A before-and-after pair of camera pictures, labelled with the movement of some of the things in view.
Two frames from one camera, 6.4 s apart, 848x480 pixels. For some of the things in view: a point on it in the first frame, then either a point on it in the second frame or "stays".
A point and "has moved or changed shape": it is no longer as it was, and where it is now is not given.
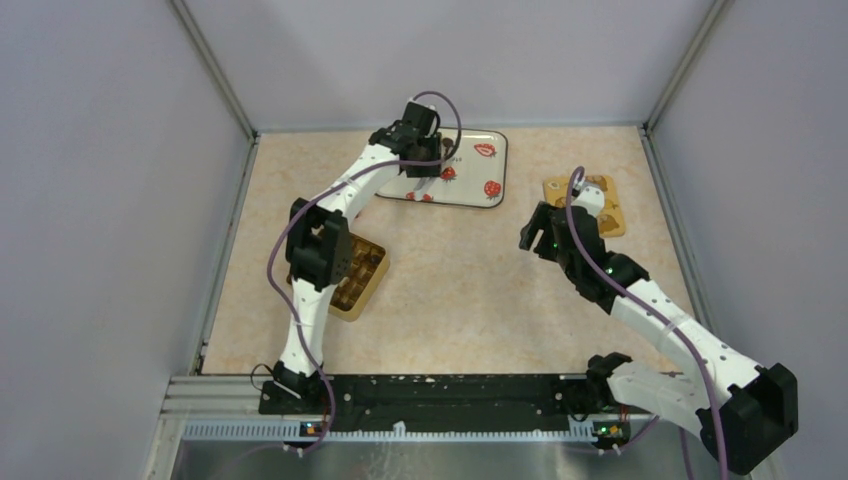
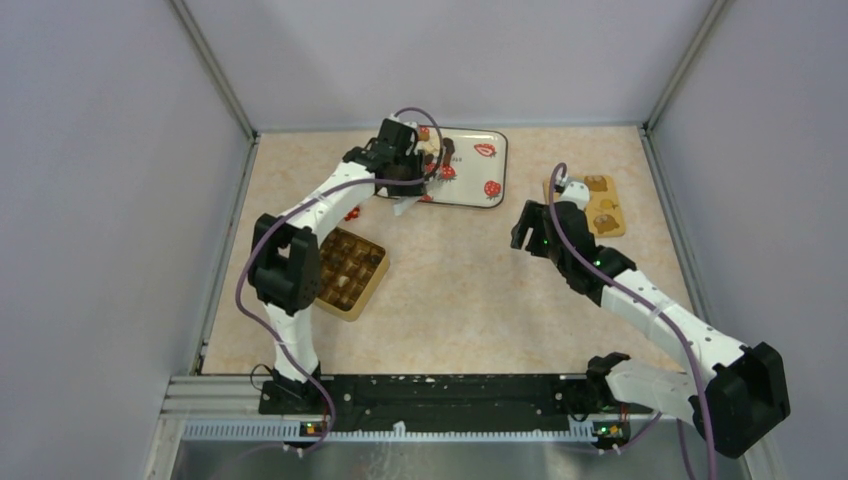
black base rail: [449, 404] stays
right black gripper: [541, 220] stays
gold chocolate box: [369, 264] stays
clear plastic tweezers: [422, 187] has moved or changed shape
